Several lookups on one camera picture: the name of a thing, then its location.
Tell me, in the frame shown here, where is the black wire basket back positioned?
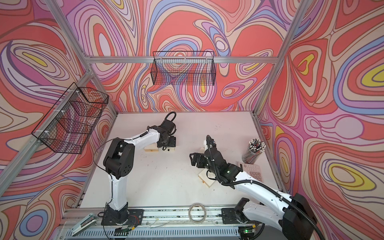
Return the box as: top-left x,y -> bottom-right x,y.
151,50 -> 217,86

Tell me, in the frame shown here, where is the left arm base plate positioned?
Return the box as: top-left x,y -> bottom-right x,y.
100,209 -> 144,227

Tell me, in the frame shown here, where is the coiled clear cable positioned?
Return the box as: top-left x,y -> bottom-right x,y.
188,203 -> 208,225

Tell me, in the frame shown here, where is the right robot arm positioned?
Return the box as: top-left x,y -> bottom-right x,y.
190,136 -> 325,240

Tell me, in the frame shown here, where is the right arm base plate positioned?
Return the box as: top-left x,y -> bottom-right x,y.
219,208 -> 261,226

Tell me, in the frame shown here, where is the cream drawer jewelry box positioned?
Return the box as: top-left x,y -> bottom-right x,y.
144,143 -> 159,152

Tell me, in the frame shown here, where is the cup of pencils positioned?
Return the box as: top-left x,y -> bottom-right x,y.
242,139 -> 266,164

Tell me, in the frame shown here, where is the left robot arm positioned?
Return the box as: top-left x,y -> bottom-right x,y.
103,112 -> 177,214

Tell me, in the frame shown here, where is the black wire basket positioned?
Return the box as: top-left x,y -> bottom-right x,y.
32,83 -> 109,155
151,50 -> 217,86

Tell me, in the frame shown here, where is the white stapler tool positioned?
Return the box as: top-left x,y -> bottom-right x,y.
71,213 -> 97,237

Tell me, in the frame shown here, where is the cream jewelry box front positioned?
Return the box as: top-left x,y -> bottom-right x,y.
198,170 -> 216,188

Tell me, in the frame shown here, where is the black wire basket left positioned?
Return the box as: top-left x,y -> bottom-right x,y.
32,83 -> 109,155

